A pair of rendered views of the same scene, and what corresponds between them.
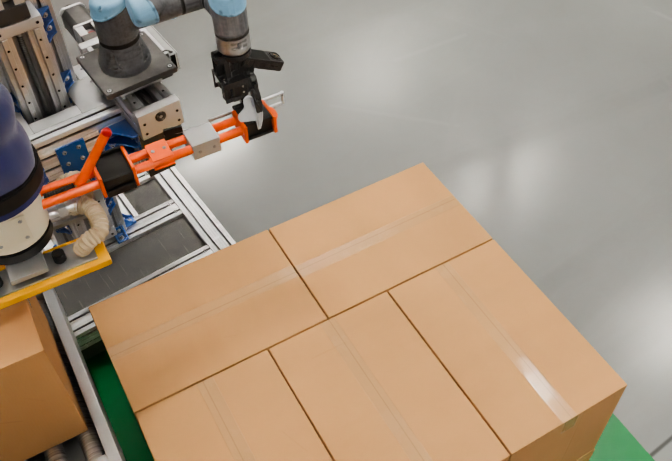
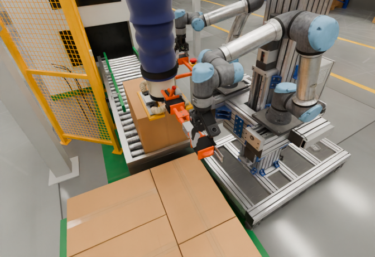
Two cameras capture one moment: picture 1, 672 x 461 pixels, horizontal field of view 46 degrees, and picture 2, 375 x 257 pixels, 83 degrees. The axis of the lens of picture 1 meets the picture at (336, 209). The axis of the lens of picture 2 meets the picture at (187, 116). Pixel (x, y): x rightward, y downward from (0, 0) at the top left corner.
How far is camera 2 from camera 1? 1.61 m
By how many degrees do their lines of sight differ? 66
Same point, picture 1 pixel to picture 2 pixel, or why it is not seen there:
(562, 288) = not seen: outside the picture
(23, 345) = (140, 115)
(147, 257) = (245, 182)
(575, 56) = not seen: outside the picture
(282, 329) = (174, 221)
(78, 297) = (225, 162)
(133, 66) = (269, 117)
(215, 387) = (152, 193)
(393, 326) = not seen: outside the picture
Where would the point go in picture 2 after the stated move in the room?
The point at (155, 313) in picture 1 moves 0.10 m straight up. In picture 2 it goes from (190, 171) to (189, 163)
